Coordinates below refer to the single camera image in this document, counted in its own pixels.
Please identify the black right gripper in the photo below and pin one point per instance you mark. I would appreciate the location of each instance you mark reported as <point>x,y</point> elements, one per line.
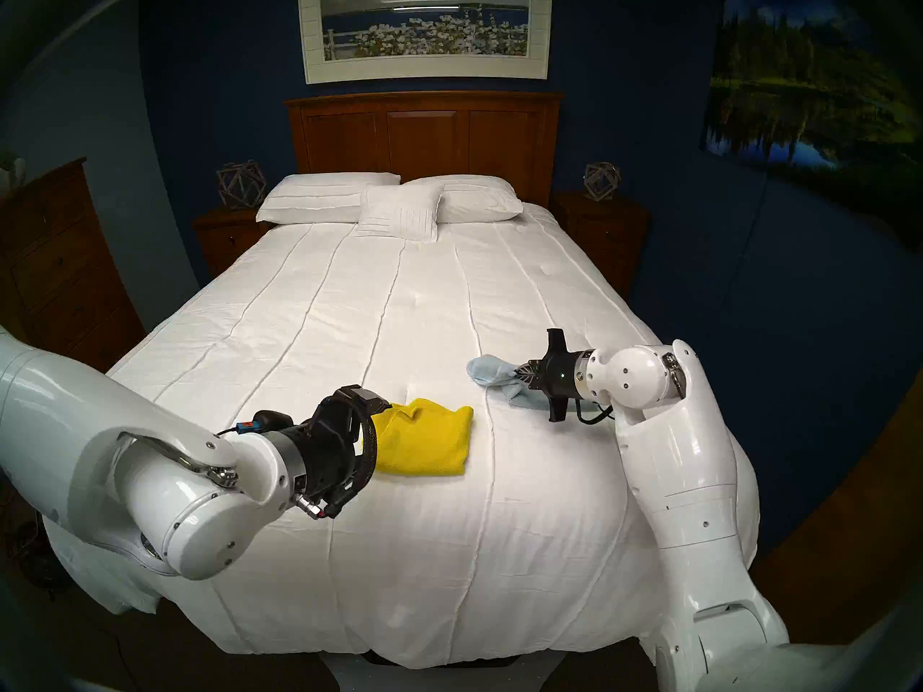
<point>562,377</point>

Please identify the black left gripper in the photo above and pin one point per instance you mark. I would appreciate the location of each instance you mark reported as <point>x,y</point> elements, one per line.
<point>332,449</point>

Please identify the light blue hand towel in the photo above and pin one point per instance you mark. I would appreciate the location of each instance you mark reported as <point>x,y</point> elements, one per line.
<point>490,373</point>

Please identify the yellow microfiber hand towel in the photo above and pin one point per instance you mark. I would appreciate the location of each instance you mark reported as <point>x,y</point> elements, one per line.
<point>425,438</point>

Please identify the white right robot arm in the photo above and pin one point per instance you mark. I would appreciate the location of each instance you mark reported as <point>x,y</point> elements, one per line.
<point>685,467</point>

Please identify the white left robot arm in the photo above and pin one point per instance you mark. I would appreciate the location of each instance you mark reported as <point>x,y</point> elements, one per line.
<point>72,431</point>

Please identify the white bed with comforter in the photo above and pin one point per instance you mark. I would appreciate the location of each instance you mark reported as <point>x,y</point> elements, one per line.
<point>404,301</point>

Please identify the brown wooden nightstand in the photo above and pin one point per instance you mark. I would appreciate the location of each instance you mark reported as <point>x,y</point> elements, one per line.
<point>227,240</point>
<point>602,236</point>

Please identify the large white pillow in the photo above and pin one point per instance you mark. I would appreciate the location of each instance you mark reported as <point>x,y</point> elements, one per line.
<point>483,200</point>
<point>310,197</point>

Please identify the small white pleated pillow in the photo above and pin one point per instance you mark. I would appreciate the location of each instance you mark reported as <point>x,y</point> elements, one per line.
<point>400,215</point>

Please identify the brown wooden headboard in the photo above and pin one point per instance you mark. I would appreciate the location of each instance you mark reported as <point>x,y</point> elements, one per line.
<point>425,139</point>

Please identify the brown wooden dresser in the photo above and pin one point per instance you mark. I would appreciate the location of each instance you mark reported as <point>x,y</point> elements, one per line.
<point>58,265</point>

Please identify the white framed flower picture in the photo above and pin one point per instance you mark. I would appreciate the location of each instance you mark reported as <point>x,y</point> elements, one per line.
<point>425,20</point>

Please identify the small white plant vase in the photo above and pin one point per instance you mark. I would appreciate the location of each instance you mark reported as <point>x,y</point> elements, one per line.
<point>11,171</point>

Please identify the forest lake wall poster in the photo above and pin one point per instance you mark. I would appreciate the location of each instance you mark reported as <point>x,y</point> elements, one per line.
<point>793,99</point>

